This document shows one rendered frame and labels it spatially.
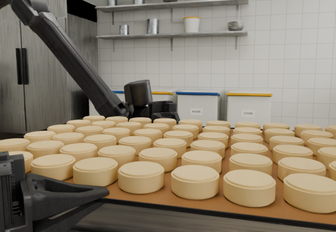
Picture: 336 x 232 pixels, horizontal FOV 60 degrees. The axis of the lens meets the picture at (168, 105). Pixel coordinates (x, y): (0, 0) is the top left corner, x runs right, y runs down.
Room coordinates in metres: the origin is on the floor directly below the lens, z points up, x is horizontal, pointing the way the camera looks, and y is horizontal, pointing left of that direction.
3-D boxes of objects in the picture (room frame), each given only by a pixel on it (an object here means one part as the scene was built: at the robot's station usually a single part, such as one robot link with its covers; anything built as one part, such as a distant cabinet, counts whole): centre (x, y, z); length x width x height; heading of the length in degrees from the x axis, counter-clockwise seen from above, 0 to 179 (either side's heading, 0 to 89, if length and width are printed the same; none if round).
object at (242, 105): (3.81, -1.07, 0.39); 0.64 x 0.54 x 0.77; 163
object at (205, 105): (3.98, -0.44, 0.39); 0.64 x 0.54 x 0.77; 164
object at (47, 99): (4.47, 1.91, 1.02); 1.40 x 0.91 x 2.05; 75
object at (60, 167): (0.34, 0.14, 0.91); 0.05 x 0.05 x 0.02
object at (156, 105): (0.74, 0.03, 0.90); 0.07 x 0.07 x 0.10; 31
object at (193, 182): (0.29, -0.03, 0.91); 0.05 x 0.05 x 0.02
